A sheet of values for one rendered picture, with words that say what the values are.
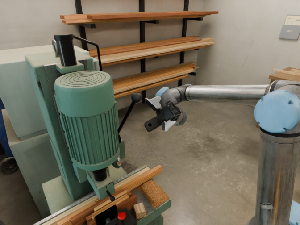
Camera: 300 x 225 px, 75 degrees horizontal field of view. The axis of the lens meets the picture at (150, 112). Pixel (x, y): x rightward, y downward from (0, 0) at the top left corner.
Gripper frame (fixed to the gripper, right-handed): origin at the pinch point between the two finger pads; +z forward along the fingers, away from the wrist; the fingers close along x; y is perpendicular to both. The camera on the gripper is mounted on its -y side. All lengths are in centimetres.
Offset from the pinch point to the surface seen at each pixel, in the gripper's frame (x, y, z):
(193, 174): 42, -40, -160
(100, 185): 12.5, -32.9, 3.1
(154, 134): -30, -71, -204
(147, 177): 18.8, -26.7, -24.9
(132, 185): 18.5, -32.4, -17.7
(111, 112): -4.3, -6.9, 16.2
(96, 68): -34.6, -12.2, -2.0
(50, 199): 3, -75, -9
